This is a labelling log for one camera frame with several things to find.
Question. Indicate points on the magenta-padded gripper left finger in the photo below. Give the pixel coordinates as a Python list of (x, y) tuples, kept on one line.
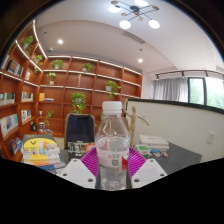
[(78, 171)]

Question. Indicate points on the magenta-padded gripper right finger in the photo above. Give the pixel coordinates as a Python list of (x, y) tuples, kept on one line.
[(148, 171)]

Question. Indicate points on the clear plastic water bottle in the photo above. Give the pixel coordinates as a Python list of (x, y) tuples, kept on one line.
[(111, 146)]

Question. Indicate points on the white book stack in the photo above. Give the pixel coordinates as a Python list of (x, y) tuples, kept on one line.
[(154, 141)]

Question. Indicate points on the colourful book stack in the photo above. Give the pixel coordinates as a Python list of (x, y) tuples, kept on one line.
[(40, 151)]

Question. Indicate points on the dark blue chair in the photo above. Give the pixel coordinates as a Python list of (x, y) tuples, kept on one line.
[(79, 128)]

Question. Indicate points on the wooden artist mannequin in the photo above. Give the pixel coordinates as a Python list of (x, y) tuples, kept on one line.
[(133, 121)]

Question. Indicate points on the orange wooden shelf unit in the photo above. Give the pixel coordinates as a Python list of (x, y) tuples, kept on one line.
[(63, 96)]

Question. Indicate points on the grey window curtain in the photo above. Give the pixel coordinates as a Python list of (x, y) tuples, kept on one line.
[(170, 89)]

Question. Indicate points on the window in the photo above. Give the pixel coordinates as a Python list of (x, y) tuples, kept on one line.
[(206, 91)]

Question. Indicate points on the recessed ceiling spotlight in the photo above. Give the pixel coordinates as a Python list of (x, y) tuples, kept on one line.
[(140, 60), (60, 41)]

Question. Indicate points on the branched ceiling lamp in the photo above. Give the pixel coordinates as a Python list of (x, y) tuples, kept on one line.
[(135, 11)]

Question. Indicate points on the white wall socket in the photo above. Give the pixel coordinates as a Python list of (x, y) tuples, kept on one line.
[(210, 137)]

